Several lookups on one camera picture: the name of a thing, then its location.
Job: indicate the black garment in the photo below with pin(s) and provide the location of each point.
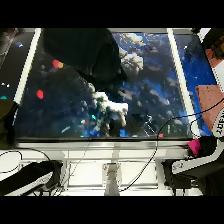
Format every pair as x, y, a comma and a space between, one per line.
80, 50
215, 38

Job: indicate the pink garment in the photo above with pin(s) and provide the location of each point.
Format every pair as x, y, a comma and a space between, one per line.
210, 100

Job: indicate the white garment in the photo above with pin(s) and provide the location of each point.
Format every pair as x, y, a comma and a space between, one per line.
218, 75

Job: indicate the brown checked garment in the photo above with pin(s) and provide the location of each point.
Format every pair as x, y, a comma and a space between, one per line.
213, 56

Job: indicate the silver frame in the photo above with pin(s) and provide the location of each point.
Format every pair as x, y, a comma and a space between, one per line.
83, 145

